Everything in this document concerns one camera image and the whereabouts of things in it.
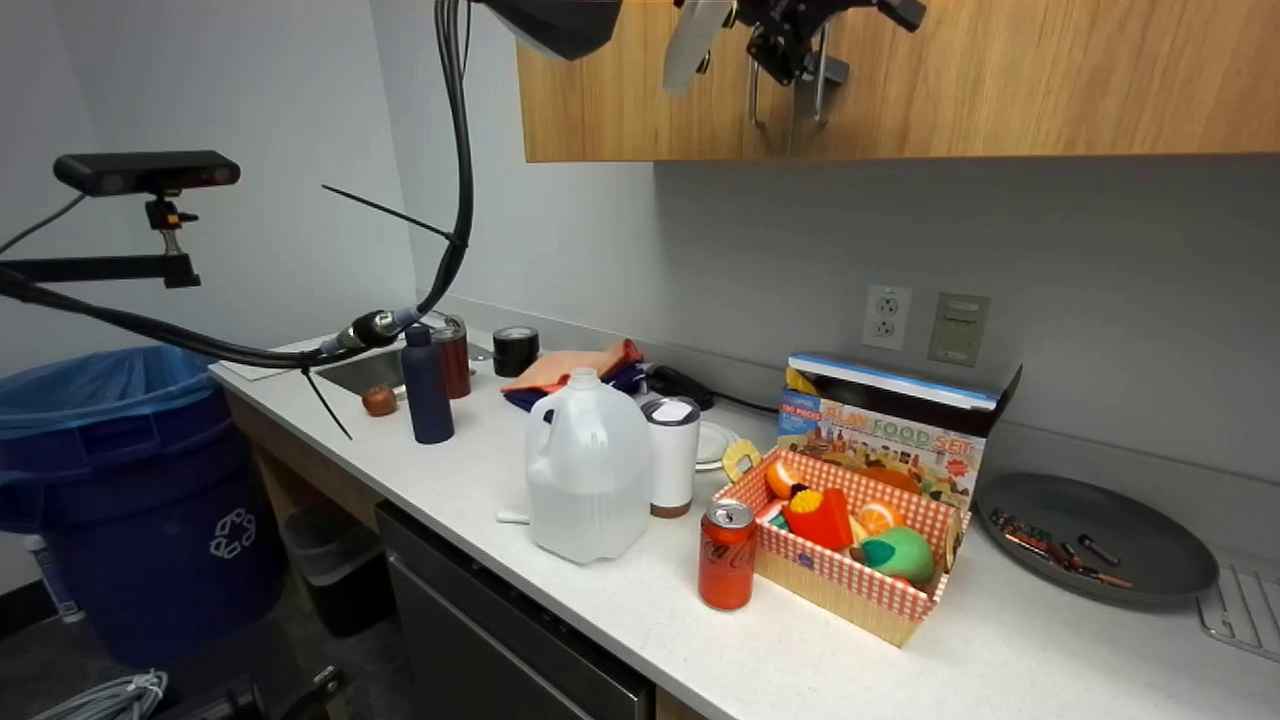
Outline green toy ball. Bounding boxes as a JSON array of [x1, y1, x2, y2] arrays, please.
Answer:
[[851, 525, 939, 587]]

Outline black small cup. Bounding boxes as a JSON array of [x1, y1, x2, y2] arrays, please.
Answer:
[[489, 320, 545, 382]]

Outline yellow tape roll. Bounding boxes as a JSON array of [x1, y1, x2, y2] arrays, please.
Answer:
[[717, 437, 762, 488]]

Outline clear plastic bag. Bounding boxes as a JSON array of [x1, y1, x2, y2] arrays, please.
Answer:
[[31, 666, 175, 720]]

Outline dark blue bottle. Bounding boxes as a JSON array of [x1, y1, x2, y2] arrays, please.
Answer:
[[398, 320, 460, 450]]

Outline blue recycling bin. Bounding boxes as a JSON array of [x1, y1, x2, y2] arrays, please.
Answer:
[[0, 341, 291, 671]]

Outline black elongated device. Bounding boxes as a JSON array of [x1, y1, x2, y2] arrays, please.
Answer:
[[640, 364, 733, 412]]

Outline thick black robot cable bundle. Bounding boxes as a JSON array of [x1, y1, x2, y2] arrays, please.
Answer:
[[0, 0, 484, 382]]

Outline translucent plastic gallon jug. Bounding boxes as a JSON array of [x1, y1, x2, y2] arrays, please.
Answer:
[[520, 369, 656, 573]]

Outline red checkered cardboard tray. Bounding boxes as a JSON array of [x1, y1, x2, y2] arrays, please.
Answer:
[[746, 450, 966, 652]]

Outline navy blue cloth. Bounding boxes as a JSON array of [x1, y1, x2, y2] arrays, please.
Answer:
[[501, 360, 652, 418]]

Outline red soda can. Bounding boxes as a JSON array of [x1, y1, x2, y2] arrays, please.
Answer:
[[694, 497, 760, 617]]

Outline white wall power outlet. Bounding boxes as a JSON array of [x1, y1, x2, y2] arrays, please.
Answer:
[[858, 281, 915, 357]]

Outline blue play food box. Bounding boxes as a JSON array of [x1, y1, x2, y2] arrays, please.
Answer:
[[776, 349, 1028, 516]]

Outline black dishwasher front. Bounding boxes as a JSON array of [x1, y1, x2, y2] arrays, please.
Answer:
[[375, 500, 656, 720]]

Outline dark red bottle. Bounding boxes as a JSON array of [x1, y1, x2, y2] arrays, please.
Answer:
[[426, 314, 474, 403]]

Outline small black waste bin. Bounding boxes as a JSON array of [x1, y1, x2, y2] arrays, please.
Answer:
[[282, 500, 398, 642]]

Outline black stereo camera bar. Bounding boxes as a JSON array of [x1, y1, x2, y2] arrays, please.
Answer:
[[52, 149, 244, 200]]

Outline beige wall switch plate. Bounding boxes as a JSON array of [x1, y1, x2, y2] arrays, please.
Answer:
[[927, 288, 990, 371]]

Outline white cylindrical container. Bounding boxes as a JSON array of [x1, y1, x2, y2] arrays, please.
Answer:
[[640, 394, 705, 520]]

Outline red orange toy food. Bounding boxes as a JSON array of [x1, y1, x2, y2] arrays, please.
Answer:
[[778, 486, 855, 558]]

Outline small brown stick pieces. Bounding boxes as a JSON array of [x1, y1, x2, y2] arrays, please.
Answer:
[[995, 514, 1135, 594]]

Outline steel sink basin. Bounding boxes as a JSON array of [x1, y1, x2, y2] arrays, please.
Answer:
[[311, 343, 406, 402]]

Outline wooden wall cabinet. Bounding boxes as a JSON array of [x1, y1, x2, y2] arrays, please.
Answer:
[[513, 0, 791, 170]]

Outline wooden base cabinet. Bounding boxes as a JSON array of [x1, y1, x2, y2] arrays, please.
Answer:
[[223, 394, 392, 536]]

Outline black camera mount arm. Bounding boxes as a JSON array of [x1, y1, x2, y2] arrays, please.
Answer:
[[0, 191, 209, 293]]

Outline dark grey plate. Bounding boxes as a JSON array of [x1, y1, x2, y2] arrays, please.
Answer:
[[971, 470, 1224, 617]]

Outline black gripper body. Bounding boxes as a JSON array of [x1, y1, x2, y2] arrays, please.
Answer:
[[729, 0, 876, 44]]

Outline white wire rack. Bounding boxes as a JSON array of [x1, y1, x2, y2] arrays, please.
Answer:
[[1190, 558, 1280, 666]]

